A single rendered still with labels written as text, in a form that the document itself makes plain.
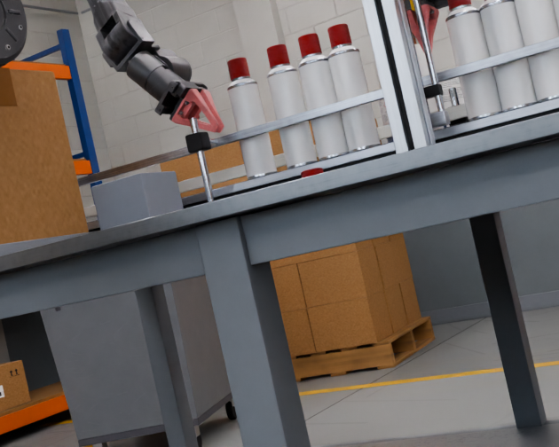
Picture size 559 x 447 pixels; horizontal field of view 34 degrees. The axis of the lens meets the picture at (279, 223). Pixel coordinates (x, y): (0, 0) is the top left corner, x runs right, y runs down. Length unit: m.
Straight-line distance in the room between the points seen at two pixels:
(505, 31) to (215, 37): 5.79
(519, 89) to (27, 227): 0.75
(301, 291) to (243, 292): 3.98
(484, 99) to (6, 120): 0.71
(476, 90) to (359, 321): 3.63
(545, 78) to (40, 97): 0.77
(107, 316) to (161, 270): 2.71
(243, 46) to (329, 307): 2.52
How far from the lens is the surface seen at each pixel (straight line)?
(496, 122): 1.35
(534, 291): 6.12
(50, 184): 1.48
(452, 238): 6.24
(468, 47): 1.40
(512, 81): 1.38
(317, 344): 5.07
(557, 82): 1.37
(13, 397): 5.66
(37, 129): 1.49
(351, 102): 1.44
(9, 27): 1.25
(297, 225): 1.05
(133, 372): 3.87
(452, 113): 1.46
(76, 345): 3.94
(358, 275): 4.91
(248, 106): 1.53
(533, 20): 1.38
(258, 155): 1.52
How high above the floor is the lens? 0.76
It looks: 1 degrees up
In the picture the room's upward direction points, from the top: 13 degrees counter-clockwise
